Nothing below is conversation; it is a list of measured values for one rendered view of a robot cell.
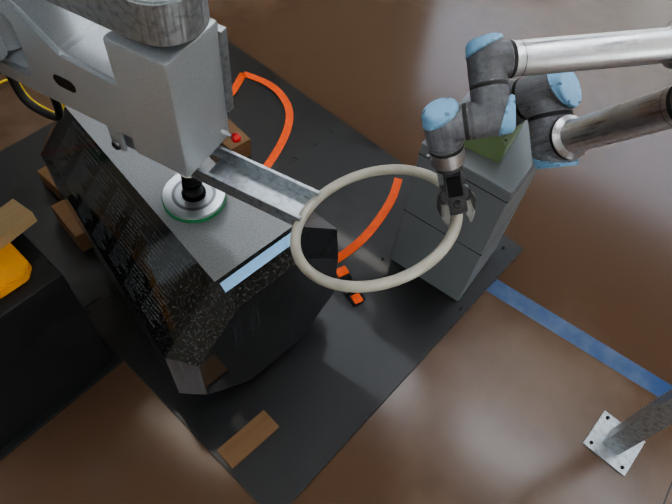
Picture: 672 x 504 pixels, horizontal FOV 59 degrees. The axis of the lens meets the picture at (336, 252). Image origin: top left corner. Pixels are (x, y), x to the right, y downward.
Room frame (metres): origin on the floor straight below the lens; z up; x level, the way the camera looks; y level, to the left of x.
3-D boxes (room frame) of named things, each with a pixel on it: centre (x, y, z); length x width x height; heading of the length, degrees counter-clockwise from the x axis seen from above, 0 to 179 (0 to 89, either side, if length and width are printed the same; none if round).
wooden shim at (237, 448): (0.70, 0.26, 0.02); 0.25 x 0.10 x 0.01; 140
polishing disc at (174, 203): (1.26, 0.51, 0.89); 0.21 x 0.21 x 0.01
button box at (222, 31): (1.34, 0.40, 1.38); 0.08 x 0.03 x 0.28; 67
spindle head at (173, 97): (1.29, 0.59, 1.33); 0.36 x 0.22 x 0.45; 67
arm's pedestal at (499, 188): (1.76, -0.55, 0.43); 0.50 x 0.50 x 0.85; 60
